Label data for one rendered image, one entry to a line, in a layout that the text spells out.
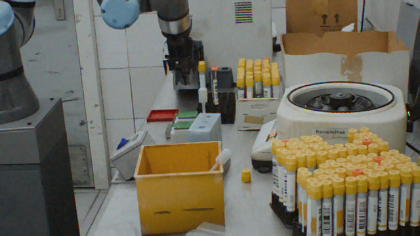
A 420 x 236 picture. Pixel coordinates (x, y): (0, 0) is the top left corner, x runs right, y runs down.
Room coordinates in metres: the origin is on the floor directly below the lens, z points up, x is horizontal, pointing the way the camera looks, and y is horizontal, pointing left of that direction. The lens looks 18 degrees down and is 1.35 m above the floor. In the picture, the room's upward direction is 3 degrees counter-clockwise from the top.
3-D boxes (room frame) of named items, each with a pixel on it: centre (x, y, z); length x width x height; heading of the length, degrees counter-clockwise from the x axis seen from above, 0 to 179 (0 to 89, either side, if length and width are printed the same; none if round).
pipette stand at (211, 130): (1.13, 0.01, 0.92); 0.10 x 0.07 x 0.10; 167
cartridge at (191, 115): (1.28, 0.05, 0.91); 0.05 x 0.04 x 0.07; 85
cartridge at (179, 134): (1.22, 0.05, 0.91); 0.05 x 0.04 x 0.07; 85
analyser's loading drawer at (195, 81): (1.74, 0.05, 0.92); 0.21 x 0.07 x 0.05; 175
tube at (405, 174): (0.83, -0.27, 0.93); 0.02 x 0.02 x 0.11
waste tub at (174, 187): (0.96, 0.05, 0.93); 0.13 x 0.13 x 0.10; 0
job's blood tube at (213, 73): (1.48, -0.01, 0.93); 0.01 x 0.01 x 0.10; 85
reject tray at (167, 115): (1.48, 0.11, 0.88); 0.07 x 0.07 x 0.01; 85
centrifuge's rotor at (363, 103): (1.17, -0.25, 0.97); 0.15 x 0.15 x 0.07
